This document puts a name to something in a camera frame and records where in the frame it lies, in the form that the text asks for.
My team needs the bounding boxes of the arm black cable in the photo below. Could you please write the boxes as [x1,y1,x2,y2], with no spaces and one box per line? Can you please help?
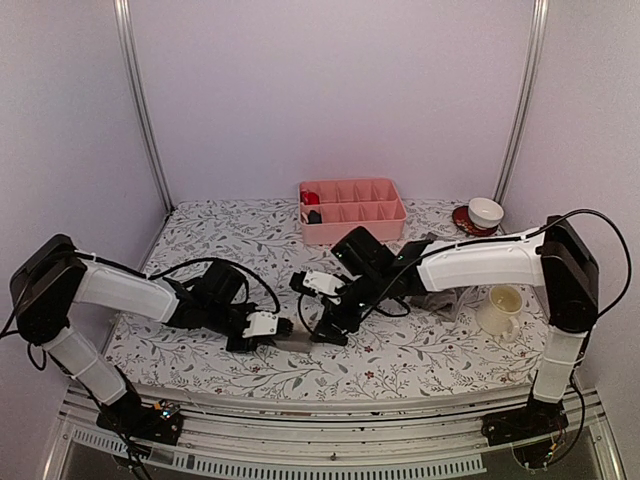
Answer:
[297,208,634,334]
[0,252,282,371]

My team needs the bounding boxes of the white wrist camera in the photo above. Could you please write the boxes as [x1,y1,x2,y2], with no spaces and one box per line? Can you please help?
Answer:
[289,271,346,299]
[242,311,293,338]

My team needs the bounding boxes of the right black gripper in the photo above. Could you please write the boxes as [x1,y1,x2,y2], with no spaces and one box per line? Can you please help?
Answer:
[310,269,386,345]

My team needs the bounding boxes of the pink divided organizer box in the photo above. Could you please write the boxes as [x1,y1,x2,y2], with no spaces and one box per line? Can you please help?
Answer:
[298,178,407,245]

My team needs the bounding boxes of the right aluminium frame post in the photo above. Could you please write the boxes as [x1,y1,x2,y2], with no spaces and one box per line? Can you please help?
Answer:
[493,0,550,204]

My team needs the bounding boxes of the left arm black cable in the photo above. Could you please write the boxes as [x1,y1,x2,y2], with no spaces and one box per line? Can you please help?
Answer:
[0,252,282,371]

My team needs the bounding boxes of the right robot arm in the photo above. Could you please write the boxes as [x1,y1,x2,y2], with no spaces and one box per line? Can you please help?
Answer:
[302,216,599,436]

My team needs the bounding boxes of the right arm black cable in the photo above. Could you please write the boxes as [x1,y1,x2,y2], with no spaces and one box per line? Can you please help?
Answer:
[297,208,634,334]

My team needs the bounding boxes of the grey boxer briefs lettered band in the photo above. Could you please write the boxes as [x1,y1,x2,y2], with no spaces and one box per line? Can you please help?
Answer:
[414,230,474,321]

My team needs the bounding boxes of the red patterned saucer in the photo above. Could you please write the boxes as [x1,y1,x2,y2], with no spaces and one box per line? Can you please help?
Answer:
[452,205,499,237]

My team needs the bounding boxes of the white small bowl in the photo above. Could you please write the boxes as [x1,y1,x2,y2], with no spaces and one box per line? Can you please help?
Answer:
[468,197,504,229]

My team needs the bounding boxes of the left aluminium frame post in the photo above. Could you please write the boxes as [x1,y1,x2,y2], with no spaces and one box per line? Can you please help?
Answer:
[113,0,175,213]

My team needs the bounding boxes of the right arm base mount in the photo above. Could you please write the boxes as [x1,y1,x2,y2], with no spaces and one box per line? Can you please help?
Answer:
[481,396,569,446]

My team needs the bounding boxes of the red rolled cloth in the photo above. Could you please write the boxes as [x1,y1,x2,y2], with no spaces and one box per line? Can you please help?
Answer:
[300,189,321,205]

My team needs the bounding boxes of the aluminium frame post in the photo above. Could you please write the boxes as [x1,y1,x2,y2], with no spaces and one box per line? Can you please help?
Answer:
[493,0,550,204]
[113,0,175,213]

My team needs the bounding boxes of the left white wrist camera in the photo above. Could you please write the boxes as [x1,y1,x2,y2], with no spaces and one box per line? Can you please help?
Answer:
[242,311,293,338]

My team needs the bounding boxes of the grey underwear cream waistband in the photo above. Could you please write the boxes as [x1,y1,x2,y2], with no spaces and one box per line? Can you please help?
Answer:
[274,340,313,353]

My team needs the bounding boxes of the cream ceramic mug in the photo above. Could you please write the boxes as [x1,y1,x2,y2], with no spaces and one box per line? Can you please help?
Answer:
[476,285,523,343]

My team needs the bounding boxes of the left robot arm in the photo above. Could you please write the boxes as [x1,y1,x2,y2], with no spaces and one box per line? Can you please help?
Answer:
[9,234,293,434]

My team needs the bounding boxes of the floral table cloth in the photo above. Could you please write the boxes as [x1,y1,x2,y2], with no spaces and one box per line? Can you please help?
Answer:
[94,197,571,402]

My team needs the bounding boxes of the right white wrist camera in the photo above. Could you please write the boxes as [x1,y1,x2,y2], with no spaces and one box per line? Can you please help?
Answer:
[289,271,346,299]

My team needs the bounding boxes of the dark rolled cloth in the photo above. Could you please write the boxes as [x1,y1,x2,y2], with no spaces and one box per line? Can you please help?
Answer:
[305,210,323,225]

